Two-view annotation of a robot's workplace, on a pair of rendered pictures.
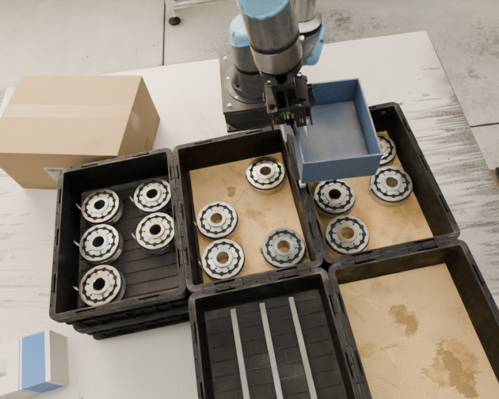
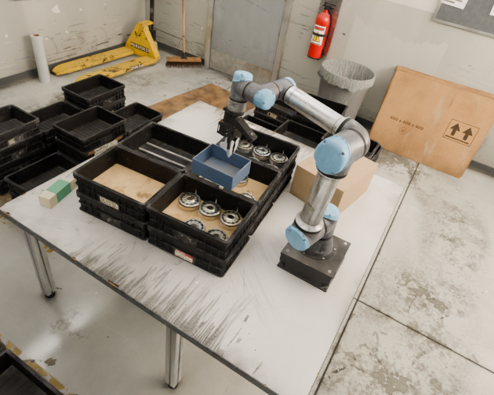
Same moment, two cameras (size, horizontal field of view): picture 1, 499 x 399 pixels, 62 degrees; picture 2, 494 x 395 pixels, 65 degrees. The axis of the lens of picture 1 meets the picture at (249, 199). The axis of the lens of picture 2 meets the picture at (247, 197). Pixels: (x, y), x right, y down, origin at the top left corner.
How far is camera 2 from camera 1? 1.80 m
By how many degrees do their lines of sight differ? 65
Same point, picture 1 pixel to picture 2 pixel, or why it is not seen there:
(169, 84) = (358, 237)
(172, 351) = not seen: hidden behind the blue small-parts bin
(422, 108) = (230, 327)
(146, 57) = (492, 357)
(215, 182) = (259, 190)
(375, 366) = (141, 179)
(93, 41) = not seen: outside the picture
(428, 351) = (127, 192)
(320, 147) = (219, 167)
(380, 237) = (177, 212)
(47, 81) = (366, 168)
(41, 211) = not seen: hidden behind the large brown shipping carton
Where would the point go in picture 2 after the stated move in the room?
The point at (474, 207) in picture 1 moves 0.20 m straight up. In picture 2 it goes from (150, 286) to (150, 254)
